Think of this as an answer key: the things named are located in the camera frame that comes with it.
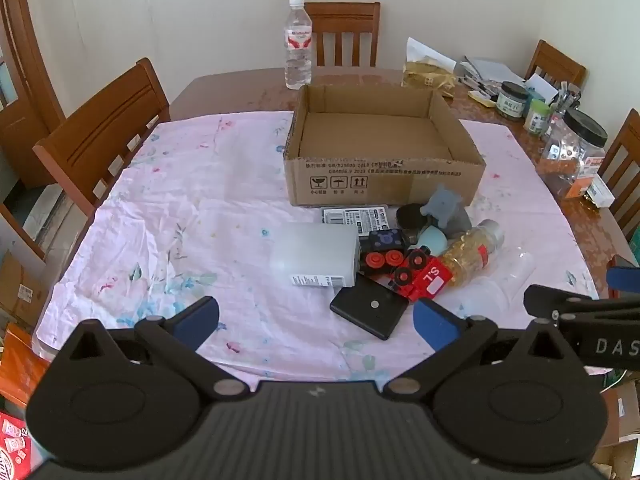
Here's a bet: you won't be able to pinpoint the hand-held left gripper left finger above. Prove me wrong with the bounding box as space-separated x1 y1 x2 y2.
60 296 248 402

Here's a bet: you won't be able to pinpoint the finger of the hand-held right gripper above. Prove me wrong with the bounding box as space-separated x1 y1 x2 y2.
523 284 640 329
607 254 640 292

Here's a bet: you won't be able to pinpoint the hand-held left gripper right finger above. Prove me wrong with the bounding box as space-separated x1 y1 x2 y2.
383 297 587 402

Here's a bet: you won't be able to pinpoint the red toy train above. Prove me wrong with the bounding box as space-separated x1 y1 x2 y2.
389 246 454 304

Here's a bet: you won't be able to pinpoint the clear plastic jar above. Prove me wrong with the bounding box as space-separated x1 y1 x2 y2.
454 250 537 312

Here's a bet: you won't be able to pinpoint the bottle with yellow contents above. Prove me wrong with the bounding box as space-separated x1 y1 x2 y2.
440 219 505 287

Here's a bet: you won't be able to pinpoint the grey hippo toy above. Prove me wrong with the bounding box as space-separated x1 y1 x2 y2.
420 185 472 239

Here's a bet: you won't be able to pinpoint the white translucent plastic box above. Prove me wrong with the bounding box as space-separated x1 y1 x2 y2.
272 223 362 289

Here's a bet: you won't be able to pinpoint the black flat case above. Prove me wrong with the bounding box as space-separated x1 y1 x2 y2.
329 273 410 341

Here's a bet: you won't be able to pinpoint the brown cardboard box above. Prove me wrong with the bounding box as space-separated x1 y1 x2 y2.
594 374 640 480

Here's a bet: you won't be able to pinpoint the teal egg toy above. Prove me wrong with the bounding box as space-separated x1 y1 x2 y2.
417 225 449 257

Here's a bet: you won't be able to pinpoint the black toy wagon red wheels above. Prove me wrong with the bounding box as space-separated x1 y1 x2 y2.
359 228 407 276

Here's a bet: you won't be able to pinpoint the black round object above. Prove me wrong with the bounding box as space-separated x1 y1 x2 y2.
396 203 432 234

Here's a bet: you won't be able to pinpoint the pink floral cloth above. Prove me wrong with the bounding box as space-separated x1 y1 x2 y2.
31 110 617 386

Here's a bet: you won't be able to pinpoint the wooden chair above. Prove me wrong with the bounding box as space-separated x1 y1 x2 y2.
524 40 587 92
33 57 172 219
597 108 640 232
303 2 381 68

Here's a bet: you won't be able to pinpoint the packaged card with barcode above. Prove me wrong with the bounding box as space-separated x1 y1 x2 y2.
320 204 391 237

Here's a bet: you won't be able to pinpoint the large clear jar black lid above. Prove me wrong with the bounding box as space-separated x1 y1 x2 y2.
538 108 609 197

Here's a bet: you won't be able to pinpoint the cardboard box white label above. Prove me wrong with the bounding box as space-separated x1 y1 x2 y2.
0 249 52 332

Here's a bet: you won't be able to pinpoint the small jar green lid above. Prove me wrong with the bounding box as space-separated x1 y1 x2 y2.
523 98 551 135

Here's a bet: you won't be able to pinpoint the clear pen holder jar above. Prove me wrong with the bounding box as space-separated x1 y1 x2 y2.
550 81 584 117

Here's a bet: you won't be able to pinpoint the dark jar black lid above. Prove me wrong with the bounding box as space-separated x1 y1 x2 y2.
495 81 530 122

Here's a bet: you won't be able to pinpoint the white envelope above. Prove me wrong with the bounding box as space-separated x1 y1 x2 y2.
524 74 559 104

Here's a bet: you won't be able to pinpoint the red printed packet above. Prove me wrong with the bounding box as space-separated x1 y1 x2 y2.
0 412 34 480

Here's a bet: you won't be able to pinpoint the pile of pens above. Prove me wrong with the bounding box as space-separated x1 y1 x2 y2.
460 74 502 99

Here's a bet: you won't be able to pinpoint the stack of papers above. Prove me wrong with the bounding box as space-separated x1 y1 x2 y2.
457 55 526 86

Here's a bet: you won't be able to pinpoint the gold tissue pack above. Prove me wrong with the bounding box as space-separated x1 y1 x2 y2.
403 37 457 93

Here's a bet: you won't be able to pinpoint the clear water bottle red label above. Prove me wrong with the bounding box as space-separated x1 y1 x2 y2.
283 0 314 91

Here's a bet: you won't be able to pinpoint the wooden door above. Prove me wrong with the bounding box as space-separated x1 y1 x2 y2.
0 0 67 188

